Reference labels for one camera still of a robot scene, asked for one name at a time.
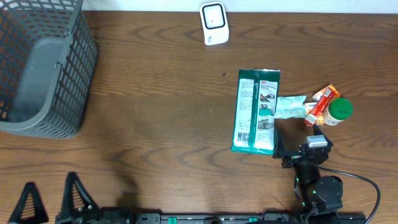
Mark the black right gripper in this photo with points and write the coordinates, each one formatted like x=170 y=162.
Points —
x=293 y=157

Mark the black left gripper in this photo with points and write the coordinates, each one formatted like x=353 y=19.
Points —
x=73 y=196

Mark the mint green wipes pack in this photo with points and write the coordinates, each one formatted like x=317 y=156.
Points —
x=290 y=107

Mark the orange snack packet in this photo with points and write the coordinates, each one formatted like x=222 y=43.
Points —
x=318 y=95

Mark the red stick packet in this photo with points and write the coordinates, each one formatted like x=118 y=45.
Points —
x=328 y=95

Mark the green lidded white canister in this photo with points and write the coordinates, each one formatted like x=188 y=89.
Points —
x=337 y=111

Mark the white green package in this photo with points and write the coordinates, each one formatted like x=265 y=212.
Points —
x=254 y=122

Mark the orange tissue packet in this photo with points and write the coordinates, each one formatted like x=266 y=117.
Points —
x=309 y=107

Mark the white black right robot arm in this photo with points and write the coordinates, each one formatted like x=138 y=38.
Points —
x=320 y=195

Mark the white black barcode scanner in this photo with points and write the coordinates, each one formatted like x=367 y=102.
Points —
x=214 y=23

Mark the grey plastic mesh basket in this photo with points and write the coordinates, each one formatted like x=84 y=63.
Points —
x=48 y=59

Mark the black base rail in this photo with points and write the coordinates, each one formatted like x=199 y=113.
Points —
x=272 y=217

